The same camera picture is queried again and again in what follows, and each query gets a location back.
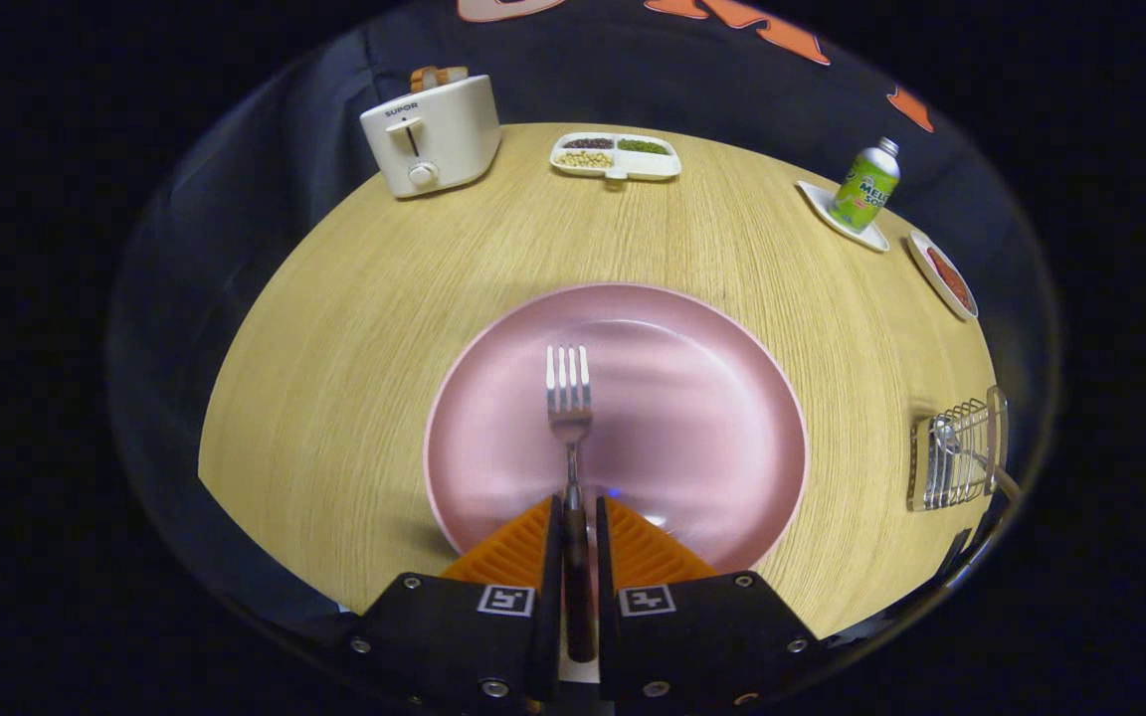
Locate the white toaster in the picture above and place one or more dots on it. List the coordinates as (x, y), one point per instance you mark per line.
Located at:
(444, 134)

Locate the pink round plate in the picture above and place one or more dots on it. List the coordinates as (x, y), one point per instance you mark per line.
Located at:
(692, 418)

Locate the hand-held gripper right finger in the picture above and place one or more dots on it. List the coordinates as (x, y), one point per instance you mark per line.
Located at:
(605, 557)

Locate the brown toast slices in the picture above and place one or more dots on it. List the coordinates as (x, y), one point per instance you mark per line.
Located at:
(439, 77)

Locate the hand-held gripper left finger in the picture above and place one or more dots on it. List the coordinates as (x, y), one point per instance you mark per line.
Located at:
(553, 557)

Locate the white divided bean dish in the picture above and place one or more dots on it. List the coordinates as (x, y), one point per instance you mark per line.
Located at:
(648, 164)

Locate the white square coaster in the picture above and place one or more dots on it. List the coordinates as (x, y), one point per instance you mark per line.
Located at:
(822, 204)

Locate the green soda bottle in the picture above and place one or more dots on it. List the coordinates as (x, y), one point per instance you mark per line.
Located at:
(863, 189)

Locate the white oval plate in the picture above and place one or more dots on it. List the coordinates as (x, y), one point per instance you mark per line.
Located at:
(931, 270)

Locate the red fried meat piece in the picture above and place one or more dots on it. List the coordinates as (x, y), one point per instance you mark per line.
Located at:
(949, 276)

